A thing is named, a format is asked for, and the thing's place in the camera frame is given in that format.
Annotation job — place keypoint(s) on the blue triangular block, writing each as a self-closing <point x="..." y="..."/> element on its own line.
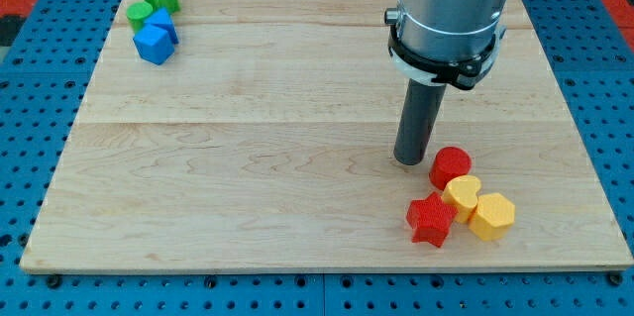
<point x="162" y="19"/>

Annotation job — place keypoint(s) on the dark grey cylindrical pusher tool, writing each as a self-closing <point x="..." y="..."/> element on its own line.
<point x="419" y="112"/>

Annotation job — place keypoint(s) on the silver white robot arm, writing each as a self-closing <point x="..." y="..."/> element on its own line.
<point x="438" y="42"/>

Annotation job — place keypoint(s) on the yellow heart block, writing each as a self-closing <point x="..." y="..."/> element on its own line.
<point x="461" y="192"/>

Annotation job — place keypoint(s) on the red star block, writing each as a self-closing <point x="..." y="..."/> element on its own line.
<point x="430" y="219"/>

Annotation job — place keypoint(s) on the light wooden board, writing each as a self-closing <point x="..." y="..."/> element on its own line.
<point x="264" y="145"/>

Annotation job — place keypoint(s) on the yellow hexagon block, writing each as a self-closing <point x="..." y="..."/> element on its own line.
<point x="493" y="216"/>

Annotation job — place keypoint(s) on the green cylinder block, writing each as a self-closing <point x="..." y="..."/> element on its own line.
<point x="137" y="13"/>

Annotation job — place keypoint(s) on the blue cube block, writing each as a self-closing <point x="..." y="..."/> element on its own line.
<point x="153" y="44"/>

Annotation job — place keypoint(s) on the red cylinder block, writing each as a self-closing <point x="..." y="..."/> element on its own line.
<point x="449" y="163"/>

